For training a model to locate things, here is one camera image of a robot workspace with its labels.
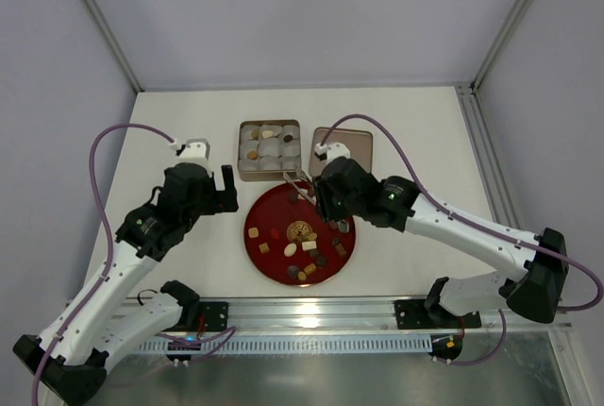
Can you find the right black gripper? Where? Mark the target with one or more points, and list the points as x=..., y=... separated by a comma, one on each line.
x=322, y=200

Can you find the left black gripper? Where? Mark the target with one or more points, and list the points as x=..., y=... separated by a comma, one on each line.
x=219, y=195

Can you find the metal serving tongs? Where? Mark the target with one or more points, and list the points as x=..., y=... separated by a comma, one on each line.
x=302, y=184

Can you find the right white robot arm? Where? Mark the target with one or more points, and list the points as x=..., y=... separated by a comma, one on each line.
x=529, y=271

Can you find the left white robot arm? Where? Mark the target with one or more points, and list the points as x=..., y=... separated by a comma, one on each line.
x=74, y=355

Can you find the brown rectangular chocolate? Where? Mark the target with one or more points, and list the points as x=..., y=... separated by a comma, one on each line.
x=340, y=249

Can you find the white rectangular chocolate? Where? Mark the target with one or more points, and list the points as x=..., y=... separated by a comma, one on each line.
x=308, y=245

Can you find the tan rounded square chocolate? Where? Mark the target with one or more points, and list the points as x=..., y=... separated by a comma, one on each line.
x=253, y=233

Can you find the white swirl oval chocolate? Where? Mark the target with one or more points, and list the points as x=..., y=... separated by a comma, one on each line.
x=290, y=249

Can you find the gold leaf square chocolate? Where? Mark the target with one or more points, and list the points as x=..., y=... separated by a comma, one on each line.
x=264, y=248

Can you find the caramel barrel chocolate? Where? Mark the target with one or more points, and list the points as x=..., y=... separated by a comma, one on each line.
x=311, y=268

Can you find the grey brown round chocolate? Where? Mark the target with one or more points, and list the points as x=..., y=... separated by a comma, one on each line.
x=292, y=271

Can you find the gold tin box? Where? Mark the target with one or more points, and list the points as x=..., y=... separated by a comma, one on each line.
x=275, y=156

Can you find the gold tin lid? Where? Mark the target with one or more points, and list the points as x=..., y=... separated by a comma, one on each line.
x=359, y=143

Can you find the red round tray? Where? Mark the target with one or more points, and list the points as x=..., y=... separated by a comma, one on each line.
x=294, y=222

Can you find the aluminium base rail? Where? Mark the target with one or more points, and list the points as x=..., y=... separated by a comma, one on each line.
x=363, y=313

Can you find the white slotted cable duct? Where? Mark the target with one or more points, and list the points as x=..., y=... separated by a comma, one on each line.
x=247, y=344

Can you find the aluminium frame post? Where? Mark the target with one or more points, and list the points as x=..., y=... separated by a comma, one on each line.
x=101, y=24

